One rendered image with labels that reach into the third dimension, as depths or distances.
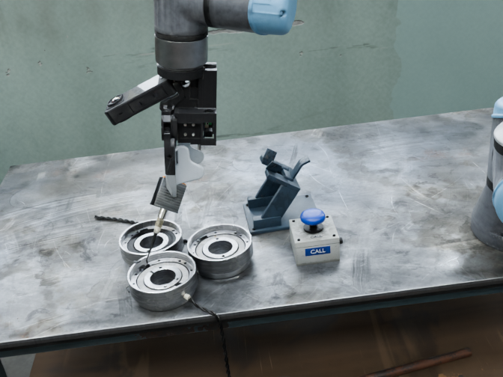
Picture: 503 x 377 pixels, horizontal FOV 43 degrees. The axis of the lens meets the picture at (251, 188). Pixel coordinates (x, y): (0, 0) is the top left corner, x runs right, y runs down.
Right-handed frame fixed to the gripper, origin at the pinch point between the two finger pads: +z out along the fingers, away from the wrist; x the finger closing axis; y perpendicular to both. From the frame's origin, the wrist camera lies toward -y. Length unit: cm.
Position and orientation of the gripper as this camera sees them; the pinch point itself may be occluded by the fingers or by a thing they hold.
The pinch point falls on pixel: (170, 184)
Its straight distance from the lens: 102.9
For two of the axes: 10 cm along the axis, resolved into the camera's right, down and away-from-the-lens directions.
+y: 10.0, 0.0, 0.8
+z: -0.4, 8.7, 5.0
